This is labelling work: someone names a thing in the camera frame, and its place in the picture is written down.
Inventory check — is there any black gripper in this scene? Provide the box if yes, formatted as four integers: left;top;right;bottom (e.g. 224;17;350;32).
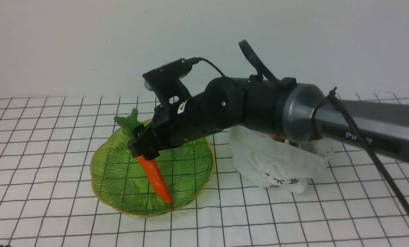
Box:
128;99;211;161

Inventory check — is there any orange toy carrot green top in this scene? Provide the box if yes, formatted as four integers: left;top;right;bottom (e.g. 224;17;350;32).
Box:
114;108;173;204

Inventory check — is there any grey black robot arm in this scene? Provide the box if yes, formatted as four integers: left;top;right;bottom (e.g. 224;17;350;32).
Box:
128;77;409;163

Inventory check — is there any white cloth bag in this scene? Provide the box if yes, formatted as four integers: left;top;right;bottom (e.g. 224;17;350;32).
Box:
228;126;334;194

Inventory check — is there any green glass plate gold rim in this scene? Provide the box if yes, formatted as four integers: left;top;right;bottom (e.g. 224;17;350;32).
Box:
90;128;216;217

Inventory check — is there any white black grid tablecloth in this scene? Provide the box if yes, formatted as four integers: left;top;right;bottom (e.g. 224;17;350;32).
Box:
0;94;409;247

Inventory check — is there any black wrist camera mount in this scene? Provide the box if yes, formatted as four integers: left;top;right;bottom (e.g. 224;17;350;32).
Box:
142;58;193;108

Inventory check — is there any black cable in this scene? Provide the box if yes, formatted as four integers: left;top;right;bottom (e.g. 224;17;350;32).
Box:
187;39;409;237

